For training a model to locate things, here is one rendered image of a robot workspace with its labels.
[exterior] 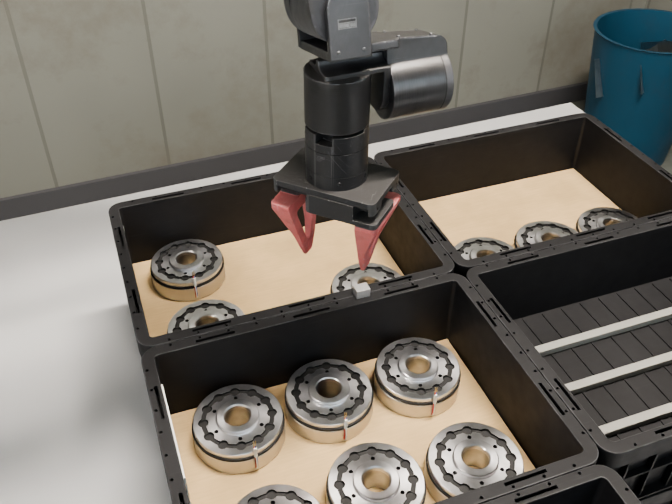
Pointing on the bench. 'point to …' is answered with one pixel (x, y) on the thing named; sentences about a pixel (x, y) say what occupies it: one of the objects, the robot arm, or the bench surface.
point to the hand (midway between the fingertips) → (335, 251)
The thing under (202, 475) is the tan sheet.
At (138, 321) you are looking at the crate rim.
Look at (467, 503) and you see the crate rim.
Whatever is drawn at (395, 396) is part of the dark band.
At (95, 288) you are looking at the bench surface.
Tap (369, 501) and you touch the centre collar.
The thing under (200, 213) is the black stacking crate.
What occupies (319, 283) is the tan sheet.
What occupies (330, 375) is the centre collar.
